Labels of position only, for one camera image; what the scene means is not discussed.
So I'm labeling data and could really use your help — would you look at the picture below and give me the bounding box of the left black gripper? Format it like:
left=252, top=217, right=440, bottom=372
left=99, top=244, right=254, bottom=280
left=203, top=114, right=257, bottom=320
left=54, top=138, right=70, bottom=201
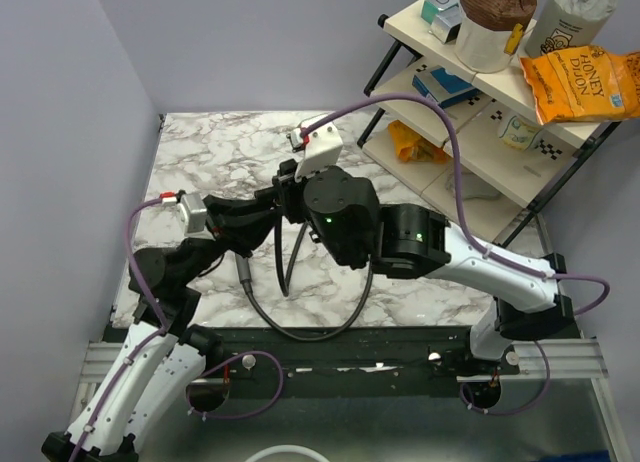
left=177, top=195, right=283, bottom=289

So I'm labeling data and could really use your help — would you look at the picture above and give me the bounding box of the black metal shower hose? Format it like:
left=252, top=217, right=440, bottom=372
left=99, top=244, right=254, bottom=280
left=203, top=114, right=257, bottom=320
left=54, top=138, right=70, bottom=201
left=239, top=214, right=375, bottom=342

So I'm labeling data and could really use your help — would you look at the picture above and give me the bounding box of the grey shower head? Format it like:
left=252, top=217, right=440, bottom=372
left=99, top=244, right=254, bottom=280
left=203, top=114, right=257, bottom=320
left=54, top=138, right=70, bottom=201
left=235, top=254, right=252, bottom=289

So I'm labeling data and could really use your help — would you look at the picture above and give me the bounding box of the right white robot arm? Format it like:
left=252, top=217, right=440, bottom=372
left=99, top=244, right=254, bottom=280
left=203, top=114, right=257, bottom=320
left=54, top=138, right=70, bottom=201
left=254, top=166, right=574, bottom=374

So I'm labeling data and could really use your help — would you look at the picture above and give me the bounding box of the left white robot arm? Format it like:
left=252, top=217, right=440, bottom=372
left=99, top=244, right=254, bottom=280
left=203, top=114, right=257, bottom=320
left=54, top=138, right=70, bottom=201
left=41, top=191, right=279, bottom=461

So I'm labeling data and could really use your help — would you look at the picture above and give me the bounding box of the orange snack bag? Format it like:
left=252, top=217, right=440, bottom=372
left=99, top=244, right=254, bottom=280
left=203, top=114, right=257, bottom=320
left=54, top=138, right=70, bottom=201
left=387, top=120, right=449, bottom=164

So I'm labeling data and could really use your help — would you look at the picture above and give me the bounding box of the blue box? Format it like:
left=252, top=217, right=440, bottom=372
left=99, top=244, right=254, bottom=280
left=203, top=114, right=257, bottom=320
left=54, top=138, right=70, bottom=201
left=412, top=67, right=479, bottom=109

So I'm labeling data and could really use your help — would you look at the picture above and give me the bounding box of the cream three-tier shelf rack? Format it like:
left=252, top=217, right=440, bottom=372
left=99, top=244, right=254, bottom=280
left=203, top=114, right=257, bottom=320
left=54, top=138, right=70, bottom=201
left=358, top=1, right=618, bottom=246

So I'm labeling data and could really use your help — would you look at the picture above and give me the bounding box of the teal small box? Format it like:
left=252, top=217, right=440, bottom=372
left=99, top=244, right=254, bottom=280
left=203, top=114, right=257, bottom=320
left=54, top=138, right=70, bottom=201
left=421, top=0, right=459, bottom=24

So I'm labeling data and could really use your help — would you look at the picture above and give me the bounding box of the white round rim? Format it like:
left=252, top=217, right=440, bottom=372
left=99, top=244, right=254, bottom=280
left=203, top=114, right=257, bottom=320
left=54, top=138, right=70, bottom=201
left=246, top=444, right=329, bottom=462

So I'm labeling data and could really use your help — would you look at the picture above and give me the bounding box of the silver small box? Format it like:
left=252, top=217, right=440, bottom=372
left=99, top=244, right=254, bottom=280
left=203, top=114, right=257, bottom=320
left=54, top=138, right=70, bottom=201
left=430, top=6, right=462, bottom=44

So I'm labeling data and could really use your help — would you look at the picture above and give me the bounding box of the yellow clip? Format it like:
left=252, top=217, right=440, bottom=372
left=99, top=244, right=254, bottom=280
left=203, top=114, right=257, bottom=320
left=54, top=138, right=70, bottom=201
left=504, top=23, right=525, bottom=56

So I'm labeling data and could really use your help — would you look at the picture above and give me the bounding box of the white cup brown lid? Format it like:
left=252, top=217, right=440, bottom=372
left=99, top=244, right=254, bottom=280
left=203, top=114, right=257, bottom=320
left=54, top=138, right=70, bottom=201
left=455, top=0, right=537, bottom=73

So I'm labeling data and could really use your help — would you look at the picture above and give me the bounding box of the orange honey dijon bag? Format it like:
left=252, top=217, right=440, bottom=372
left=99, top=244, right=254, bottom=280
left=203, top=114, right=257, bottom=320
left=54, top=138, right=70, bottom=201
left=520, top=45, right=639, bottom=125

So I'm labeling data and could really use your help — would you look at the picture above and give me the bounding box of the grey cylindrical canister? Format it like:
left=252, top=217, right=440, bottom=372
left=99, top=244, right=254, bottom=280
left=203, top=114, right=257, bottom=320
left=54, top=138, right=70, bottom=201
left=524, top=0, right=618, bottom=58

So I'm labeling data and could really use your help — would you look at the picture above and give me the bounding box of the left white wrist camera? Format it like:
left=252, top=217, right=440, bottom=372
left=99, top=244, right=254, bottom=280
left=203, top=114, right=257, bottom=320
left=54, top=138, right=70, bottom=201
left=160, top=190, right=208, bottom=236

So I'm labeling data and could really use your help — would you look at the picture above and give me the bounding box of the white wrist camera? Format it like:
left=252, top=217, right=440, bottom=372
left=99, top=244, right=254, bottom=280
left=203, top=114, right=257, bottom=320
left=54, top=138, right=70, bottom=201
left=287, top=114, right=344, bottom=182
left=160, top=190, right=208, bottom=236

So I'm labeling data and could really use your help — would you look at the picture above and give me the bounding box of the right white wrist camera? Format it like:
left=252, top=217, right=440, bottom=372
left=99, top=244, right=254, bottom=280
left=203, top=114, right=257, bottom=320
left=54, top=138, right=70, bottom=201
left=287, top=114, right=344, bottom=182

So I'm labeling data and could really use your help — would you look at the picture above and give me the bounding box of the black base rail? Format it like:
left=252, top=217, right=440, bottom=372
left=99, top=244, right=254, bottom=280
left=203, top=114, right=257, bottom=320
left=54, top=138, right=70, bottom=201
left=186, top=326, right=519, bottom=410

